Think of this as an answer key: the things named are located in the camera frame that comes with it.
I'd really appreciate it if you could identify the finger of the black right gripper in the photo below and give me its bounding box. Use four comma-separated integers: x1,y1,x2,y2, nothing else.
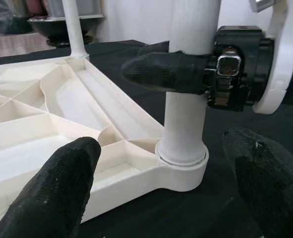
137,41,171,58
120,51,209,95

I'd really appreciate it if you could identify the white plastic table top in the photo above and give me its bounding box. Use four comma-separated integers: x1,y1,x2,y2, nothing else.
0,56,210,223

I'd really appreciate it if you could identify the black tablecloth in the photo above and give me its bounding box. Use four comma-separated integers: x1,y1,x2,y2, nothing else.
0,38,293,238

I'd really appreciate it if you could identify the beige cloth-covered table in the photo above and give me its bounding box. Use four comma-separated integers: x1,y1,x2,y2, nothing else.
0,31,74,60

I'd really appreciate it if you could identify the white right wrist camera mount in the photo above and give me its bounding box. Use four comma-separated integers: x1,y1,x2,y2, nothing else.
251,0,293,115

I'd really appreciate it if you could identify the white plastic table leg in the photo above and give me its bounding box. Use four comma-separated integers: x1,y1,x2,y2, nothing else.
161,0,222,166
61,0,90,58

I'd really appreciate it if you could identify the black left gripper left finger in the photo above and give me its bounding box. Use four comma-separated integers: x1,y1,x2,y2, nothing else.
0,136,102,238

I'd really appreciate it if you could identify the black round stool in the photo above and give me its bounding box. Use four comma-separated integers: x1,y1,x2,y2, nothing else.
46,34,94,48

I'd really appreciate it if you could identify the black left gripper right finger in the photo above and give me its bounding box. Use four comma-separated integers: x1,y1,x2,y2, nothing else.
222,127,293,238

